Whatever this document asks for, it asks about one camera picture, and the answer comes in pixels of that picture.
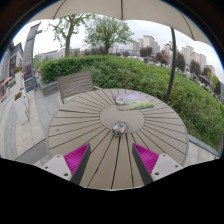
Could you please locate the grey computer mouse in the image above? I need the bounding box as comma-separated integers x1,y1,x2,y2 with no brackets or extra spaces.
111,119,129,137

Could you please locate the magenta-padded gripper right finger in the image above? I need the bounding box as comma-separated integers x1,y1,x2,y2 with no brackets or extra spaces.
131,143,184,186

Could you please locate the round leafy tree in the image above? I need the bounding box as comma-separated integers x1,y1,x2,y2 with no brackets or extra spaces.
83,14,134,55

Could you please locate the white planter box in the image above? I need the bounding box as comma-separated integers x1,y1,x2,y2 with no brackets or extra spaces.
13,88,30,125

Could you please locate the flower print mouse pad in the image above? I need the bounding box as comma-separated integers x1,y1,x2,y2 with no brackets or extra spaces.
112,93,155,111

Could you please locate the grey slatted outdoor chair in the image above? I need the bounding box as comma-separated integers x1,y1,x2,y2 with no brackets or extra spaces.
57,70,101,104

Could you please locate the tall grey sign pillar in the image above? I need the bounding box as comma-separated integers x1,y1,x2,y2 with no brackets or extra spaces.
22,21,43,92

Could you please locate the beige patio umbrella canopy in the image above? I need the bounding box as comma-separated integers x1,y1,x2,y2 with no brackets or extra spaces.
28,0,213,48

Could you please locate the dark curved umbrella pole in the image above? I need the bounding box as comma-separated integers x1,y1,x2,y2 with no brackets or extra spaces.
164,27,178,104

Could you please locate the bare-trunked slender tree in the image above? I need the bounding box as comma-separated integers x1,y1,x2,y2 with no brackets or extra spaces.
48,13,96,58

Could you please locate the green hedge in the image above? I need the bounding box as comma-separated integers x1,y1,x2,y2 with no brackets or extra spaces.
39,54,224,151

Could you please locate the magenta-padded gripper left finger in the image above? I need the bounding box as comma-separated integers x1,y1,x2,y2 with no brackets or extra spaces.
42,143,92,186

